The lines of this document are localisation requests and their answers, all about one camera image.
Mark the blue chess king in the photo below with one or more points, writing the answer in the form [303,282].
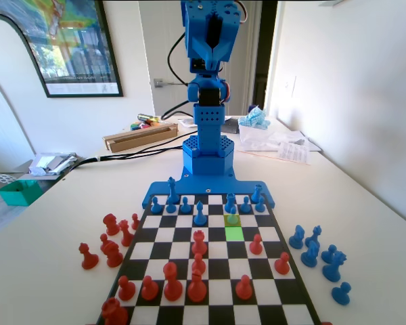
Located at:
[172,189]

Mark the printed paper sheet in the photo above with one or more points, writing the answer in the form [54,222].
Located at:
[294,152]

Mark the green plastic box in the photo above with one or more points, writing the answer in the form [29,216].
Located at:
[20,193]

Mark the colourful marker bundle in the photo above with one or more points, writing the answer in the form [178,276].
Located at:
[145,122]

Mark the red chess piece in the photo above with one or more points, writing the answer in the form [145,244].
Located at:
[325,323]

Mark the red chess pawn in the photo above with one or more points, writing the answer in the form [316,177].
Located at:
[126,288]
[244,287]
[88,257]
[256,244]
[135,221]
[104,242]
[198,262]
[149,288]
[282,264]

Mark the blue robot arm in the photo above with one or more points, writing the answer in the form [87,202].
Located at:
[208,135]

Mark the red chess rook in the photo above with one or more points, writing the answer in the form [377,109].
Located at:
[199,242]
[114,313]

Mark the blue chess pawn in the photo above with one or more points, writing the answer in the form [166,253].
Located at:
[155,206]
[245,204]
[170,208]
[341,294]
[185,206]
[260,204]
[330,254]
[232,216]

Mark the crumpled paper pile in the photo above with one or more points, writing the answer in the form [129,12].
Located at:
[50,162]

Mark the long cardboard box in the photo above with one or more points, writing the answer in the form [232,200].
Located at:
[142,137]

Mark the blue chess knight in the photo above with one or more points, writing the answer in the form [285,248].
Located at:
[310,255]
[297,237]

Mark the clear plastic bag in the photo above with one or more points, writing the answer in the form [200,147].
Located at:
[264,137]

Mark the black white chessboard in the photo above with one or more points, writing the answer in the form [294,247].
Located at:
[223,271]

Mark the dark grey pad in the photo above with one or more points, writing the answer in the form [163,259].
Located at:
[230,127]

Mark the blue white cloth bundle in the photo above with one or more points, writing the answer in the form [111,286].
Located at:
[255,118]

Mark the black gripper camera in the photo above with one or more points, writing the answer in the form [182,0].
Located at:
[198,65]

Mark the black framed poster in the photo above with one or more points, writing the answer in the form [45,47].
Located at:
[74,40]

